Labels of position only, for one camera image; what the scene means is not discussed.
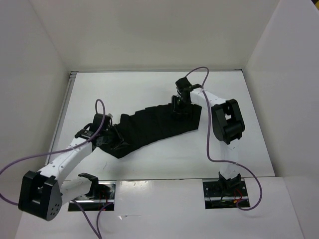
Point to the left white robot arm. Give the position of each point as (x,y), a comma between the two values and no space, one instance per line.
(45,191)

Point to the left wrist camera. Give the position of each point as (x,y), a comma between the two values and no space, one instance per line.
(98,119)

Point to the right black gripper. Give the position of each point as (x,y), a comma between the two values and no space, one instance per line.
(175,108)

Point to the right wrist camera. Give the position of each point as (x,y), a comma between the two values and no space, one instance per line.
(183,85)

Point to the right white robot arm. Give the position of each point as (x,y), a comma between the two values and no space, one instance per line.
(225,121)

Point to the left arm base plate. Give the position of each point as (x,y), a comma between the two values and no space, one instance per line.
(105,197)

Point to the black pleated skirt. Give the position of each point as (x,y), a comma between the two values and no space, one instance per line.
(150,125)

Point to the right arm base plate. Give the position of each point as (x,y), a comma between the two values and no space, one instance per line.
(214,198)

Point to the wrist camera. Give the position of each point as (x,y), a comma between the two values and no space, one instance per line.
(183,85)
(98,119)

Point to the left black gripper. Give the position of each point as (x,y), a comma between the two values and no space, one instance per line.
(118,139)

